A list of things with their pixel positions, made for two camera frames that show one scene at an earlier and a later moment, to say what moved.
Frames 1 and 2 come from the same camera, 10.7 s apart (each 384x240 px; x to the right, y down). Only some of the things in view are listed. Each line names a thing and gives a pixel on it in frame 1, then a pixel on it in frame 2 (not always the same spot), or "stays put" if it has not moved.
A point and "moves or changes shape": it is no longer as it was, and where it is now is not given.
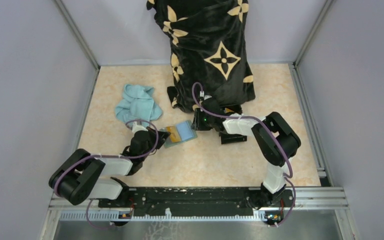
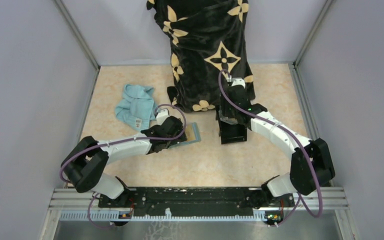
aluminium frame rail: (306, 199) stays put
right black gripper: (197, 124) to (224, 110)
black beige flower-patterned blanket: (209, 57) stays put
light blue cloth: (137, 104) stays put
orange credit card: (173, 130) moves or changes shape
